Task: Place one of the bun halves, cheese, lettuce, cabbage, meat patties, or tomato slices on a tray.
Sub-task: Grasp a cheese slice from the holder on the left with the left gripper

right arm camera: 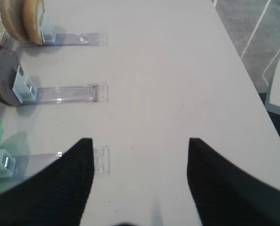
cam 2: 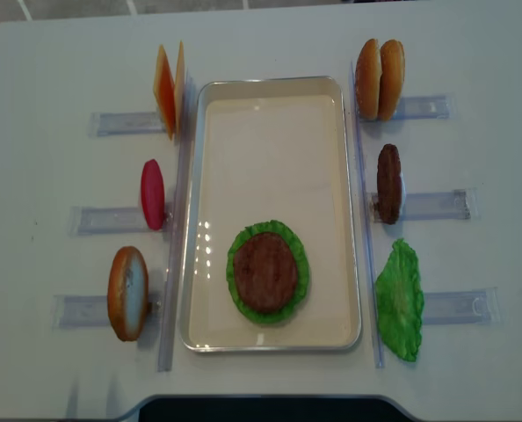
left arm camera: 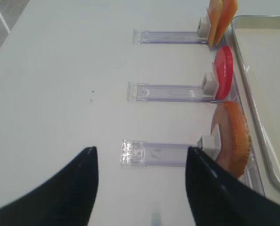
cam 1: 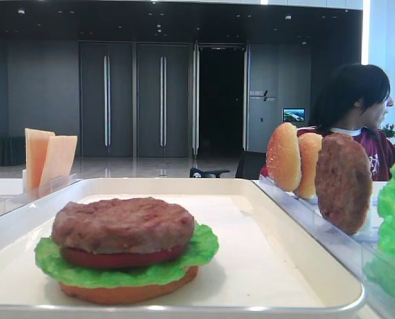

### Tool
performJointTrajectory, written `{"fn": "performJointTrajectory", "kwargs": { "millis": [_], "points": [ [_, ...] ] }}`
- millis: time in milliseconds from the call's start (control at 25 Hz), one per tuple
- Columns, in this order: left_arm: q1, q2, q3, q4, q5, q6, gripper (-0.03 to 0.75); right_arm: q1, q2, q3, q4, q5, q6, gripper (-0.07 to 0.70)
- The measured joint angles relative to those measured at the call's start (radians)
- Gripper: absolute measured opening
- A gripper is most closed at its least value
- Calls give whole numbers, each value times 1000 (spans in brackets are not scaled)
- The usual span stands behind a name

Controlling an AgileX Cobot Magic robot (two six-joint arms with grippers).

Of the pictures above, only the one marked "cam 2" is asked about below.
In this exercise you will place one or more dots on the brown meat patty standing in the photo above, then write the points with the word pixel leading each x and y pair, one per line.
pixel 389 184

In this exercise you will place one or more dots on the clear right long rail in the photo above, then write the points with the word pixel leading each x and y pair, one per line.
pixel 378 354

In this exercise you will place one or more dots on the bun top standing outer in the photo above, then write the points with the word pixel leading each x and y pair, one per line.
pixel 367 79

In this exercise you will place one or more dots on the clear cheese holder strip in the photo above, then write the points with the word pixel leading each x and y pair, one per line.
pixel 137 123

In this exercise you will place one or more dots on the clear patty holder strip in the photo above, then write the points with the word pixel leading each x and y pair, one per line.
pixel 459 204

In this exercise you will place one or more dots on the clear lettuce holder strip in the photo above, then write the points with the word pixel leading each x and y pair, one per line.
pixel 478 306

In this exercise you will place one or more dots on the clear left long rail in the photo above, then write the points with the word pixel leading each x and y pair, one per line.
pixel 177 230

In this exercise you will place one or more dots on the bun half standing left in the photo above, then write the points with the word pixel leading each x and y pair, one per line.
pixel 128 293

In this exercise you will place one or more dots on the clear long rail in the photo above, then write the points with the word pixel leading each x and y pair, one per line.
pixel 378 354
pixel 177 230

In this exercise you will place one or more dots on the green lettuce leaf on tray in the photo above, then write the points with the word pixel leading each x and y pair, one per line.
pixel 298 250

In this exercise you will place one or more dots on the cream rectangular metal tray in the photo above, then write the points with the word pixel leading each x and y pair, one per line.
pixel 272 150

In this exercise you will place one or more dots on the red tomato slice standing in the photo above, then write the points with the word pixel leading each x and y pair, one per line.
pixel 152 195

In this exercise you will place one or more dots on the orange cheese slice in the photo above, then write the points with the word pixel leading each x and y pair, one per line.
pixel 163 89

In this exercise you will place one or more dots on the clear bun holder strip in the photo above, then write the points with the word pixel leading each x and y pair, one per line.
pixel 80 311
pixel 432 107

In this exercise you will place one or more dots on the clear tomato holder strip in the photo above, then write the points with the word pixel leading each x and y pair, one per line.
pixel 88 221

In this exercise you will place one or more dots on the clear right bun holder strip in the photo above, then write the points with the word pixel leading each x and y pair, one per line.
pixel 432 107

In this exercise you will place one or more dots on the green lettuce leaf standing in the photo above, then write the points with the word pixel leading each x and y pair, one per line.
pixel 400 302

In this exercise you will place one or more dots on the bun top standing inner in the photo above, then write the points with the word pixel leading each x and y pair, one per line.
pixel 392 78

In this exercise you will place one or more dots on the clear left bun holder strip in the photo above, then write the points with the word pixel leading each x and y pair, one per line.
pixel 80 311

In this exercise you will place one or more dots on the brown meat patty on tray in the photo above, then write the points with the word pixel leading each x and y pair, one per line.
pixel 265 273

